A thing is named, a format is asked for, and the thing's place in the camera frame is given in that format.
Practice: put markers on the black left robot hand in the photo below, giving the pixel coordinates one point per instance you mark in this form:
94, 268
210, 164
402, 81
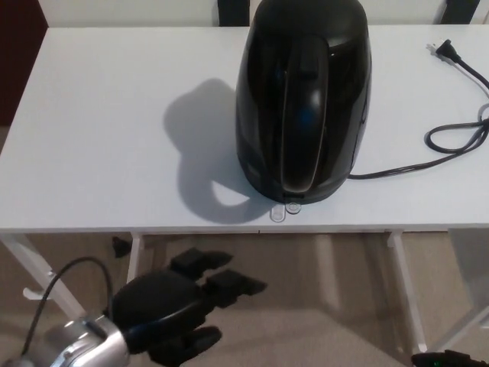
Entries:
156, 302

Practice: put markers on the black electric kettle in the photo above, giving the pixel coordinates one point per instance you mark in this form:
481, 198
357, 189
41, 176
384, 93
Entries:
305, 95

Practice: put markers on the small black floor object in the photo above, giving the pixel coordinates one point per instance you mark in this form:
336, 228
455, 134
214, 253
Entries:
120, 247

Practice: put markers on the dark red panel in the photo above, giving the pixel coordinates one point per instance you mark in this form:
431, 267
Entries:
19, 57

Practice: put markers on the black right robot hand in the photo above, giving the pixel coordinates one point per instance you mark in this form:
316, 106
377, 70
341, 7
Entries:
451, 359

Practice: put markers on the white low cabinet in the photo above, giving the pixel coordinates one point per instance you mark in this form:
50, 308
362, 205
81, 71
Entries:
133, 11

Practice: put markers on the black kettle base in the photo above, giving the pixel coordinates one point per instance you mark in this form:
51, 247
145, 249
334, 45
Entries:
328, 193

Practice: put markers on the white hook on table leg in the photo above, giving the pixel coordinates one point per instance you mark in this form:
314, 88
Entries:
32, 295

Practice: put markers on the clear kettle switch lever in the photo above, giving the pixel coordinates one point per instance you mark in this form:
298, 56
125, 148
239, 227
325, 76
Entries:
293, 208

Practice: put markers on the white table leg frame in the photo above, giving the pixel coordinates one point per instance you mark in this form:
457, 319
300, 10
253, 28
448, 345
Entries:
409, 298
38, 275

